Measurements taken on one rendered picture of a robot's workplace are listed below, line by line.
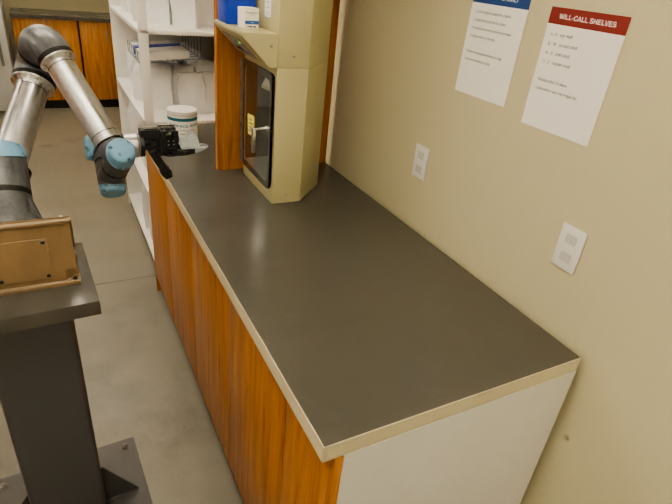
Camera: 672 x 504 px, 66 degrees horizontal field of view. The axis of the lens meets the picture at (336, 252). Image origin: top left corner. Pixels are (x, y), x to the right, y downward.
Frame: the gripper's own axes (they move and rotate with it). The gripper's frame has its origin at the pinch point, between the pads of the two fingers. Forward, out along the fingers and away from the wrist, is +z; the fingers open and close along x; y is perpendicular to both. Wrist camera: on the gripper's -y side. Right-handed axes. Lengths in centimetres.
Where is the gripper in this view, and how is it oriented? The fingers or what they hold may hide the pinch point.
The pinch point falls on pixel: (203, 148)
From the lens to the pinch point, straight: 178.9
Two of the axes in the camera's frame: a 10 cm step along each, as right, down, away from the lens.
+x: -4.6, -4.7, 7.6
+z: 8.8, -1.4, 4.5
